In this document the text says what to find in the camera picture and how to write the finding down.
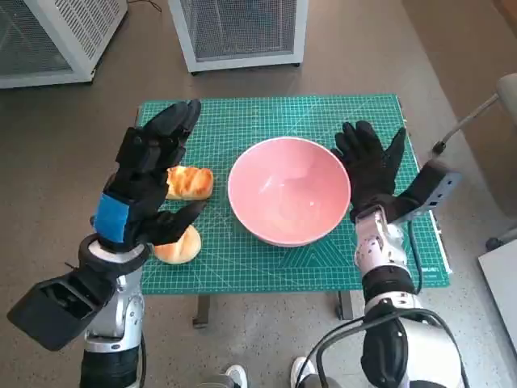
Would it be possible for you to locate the small white mesh cabinet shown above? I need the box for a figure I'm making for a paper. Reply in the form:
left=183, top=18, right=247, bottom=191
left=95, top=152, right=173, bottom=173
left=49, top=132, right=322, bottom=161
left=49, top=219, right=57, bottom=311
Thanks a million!
left=167, top=0, right=309, bottom=74

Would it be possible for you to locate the pink bowl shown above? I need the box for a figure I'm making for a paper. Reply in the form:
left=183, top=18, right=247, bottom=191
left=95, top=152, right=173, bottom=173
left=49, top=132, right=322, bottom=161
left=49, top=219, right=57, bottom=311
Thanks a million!
left=227, top=136, right=351, bottom=248

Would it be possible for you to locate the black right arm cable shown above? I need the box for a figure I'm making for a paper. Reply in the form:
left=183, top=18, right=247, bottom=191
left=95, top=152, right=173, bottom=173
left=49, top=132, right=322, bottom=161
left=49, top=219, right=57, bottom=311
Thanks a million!
left=316, top=323, right=368, bottom=388
left=299, top=309, right=405, bottom=388

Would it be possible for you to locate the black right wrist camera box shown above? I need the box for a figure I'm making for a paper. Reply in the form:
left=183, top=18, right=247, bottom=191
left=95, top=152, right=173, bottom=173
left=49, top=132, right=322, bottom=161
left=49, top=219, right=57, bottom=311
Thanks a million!
left=389, top=158, right=463, bottom=226

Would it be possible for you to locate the large white mesh cabinet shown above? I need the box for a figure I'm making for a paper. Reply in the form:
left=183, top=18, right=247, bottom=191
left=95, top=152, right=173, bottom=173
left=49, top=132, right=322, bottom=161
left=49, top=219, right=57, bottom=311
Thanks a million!
left=0, top=0, right=129, bottom=89

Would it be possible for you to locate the white desk panel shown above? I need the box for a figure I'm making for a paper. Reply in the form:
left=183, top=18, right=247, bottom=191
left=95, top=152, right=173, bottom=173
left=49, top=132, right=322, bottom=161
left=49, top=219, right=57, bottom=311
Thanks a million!
left=477, top=241, right=517, bottom=340

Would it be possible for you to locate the robot left hand blue tape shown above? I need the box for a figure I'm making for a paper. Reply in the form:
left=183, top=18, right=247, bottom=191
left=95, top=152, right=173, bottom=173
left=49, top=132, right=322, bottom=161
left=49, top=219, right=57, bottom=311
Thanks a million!
left=90, top=99, right=209, bottom=252

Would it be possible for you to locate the round bread bun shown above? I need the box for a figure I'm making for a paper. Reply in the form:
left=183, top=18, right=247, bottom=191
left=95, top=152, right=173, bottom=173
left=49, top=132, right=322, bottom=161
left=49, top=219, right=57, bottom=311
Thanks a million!
left=153, top=225, right=202, bottom=265

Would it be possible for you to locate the long braided bread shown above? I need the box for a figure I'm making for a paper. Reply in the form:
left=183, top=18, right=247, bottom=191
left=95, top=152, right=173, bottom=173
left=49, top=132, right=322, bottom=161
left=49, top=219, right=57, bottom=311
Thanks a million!
left=165, top=166, right=214, bottom=201

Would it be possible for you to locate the robot left white shoe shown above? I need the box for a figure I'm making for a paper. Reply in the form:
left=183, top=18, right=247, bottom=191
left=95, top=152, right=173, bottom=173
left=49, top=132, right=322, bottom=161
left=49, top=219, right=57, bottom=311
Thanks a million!
left=225, top=363, right=250, bottom=388

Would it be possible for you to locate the robot right white shoe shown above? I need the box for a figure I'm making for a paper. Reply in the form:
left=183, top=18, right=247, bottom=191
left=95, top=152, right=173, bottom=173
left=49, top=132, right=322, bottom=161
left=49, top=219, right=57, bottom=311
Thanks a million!
left=290, top=356, right=318, bottom=388

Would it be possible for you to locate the robot white shoe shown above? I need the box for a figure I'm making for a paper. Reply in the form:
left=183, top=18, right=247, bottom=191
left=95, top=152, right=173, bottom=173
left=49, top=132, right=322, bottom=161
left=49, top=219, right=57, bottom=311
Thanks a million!
left=290, top=356, right=318, bottom=388
left=225, top=363, right=250, bottom=388

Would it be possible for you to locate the grey office chair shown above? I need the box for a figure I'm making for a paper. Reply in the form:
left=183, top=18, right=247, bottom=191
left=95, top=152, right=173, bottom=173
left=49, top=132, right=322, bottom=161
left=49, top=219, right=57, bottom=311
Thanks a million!
left=431, top=72, right=517, bottom=251

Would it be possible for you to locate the robot right hand black glove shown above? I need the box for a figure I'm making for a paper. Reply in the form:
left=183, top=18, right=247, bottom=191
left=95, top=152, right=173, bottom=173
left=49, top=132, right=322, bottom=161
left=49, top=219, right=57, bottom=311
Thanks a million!
left=330, top=120, right=409, bottom=223

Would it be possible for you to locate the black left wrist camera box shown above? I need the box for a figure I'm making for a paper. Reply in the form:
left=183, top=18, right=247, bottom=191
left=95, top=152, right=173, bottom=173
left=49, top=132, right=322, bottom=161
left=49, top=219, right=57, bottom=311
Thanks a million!
left=6, top=268, right=118, bottom=352

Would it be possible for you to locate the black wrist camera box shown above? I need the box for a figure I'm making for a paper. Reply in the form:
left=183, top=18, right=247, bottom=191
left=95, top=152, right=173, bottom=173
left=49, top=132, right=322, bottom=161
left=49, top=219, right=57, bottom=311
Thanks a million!
left=389, top=158, right=463, bottom=226
left=6, top=268, right=118, bottom=352

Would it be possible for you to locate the green cutting mat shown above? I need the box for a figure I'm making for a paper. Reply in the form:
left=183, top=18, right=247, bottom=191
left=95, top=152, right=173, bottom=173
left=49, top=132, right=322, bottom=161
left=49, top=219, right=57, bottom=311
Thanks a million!
left=135, top=93, right=452, bottom=295

